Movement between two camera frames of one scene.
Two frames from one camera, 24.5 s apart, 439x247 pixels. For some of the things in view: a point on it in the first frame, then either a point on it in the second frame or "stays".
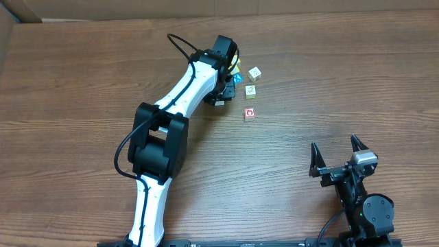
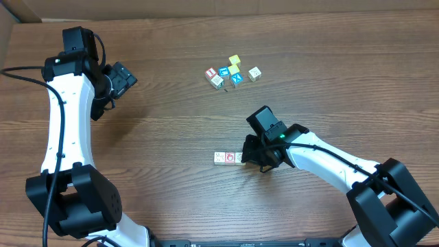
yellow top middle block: [235, 70] stays
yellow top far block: [234, 60] stays
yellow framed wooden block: [250, 92] to [238, 156]
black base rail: [329, 242] stays
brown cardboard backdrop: [29, 11] stays
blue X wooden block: [237, 78] stays
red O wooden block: [250, 114] to [230, 158]
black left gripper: [230, 90] to [123, 79]
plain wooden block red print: [254, 74] stays
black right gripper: [337, 170] to [250, 155]
